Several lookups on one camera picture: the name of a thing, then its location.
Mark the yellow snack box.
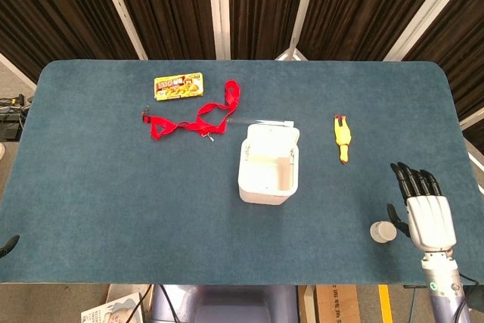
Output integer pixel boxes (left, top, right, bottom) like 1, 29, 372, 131
154, 72, 205, 102

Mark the printed picture book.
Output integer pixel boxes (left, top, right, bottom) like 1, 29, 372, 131
80, 291, 147, 323

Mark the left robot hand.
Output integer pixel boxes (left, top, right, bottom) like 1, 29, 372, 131
0, 234, 20, 258

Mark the small grey cylinder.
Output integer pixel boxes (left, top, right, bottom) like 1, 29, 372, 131
369, 220, 398, 244

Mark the dark brown pleated curtain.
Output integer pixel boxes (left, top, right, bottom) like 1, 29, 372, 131
0, 0, 484, 142

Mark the clear plastic tube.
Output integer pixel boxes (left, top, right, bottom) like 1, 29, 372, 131
225, 116, 296, 128

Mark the white frame pole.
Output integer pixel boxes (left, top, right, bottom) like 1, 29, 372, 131
459, 109, 484, 131
206, 0, 231, 61
93, 0, 148, 61
383, 0, 467, 62
274, 0, 322, 62

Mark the brown cardboard box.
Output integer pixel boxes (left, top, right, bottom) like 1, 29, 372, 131
298, 284, 360, 323

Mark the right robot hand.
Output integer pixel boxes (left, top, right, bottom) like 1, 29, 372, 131
386, 162, 458, 254

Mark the black electronic device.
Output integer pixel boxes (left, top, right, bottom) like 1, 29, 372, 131
0, 110, 27, 141

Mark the yellow rubber chicken toy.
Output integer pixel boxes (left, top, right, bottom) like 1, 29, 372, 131
332, 113, 352, 165

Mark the white plastic container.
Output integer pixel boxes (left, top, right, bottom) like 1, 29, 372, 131
237, 123, 302, 206

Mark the black cable bundle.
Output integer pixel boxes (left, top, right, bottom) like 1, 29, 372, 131
0, 94, 32, 118

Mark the blue-grey robot torso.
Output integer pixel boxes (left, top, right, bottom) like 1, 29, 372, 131
150, 284, 302, 323

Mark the blue table cloth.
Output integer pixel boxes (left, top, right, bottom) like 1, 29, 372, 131
0, 58, 484, 286

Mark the red strap with buckle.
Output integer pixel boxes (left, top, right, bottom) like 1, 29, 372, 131
141, 79, 242, 142

